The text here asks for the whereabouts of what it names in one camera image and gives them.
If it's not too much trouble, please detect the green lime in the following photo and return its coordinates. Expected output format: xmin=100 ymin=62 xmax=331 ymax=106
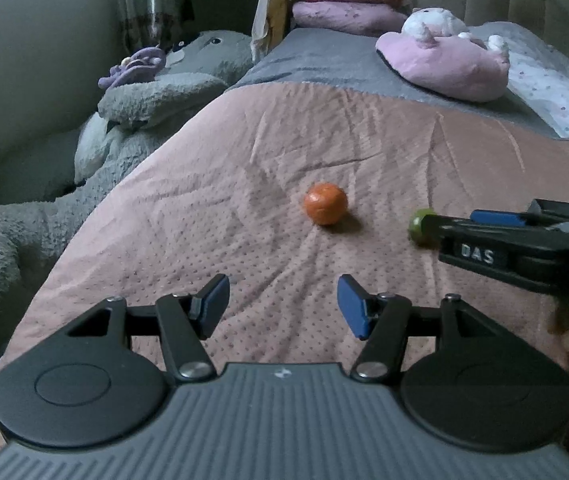
xmin=408 ymin=208 xmax=440 ymax=247

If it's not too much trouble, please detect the small orange mandarin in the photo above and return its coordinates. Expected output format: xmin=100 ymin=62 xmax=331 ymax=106
xmin=303 ymin=182 xmax=349 ymax=226

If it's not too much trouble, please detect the white polka dot duvet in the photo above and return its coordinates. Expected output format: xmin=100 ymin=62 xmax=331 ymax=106
xmin=470 ymin=22 xmax=569 ymax=139

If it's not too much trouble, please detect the grey plush toy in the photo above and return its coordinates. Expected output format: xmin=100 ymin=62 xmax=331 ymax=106
xmin=0 ymin=30 xmax=252 ymax=347

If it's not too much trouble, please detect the pink bunny plush cushion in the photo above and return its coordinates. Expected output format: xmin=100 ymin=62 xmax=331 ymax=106
xmin=376 ymin=8 xmax=510 ymax=103

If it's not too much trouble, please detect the grey bed sheet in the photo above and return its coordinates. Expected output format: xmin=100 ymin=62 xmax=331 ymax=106
xmin=234 ymin=28 xmax=558 ymax=139

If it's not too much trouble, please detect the pink brown bed cover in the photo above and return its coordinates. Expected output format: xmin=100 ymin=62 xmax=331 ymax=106
xmin=0 ymin=81 xmax=569 ymax=466

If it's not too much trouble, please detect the purple plush toy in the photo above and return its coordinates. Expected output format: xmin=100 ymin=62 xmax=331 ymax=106
xmin=98 ymin=47 xmax=166 ymax=91

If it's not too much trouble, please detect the curtain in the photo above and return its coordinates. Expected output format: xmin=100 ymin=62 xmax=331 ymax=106
xmin=108 ymin=0 xmax=191 ymax=51

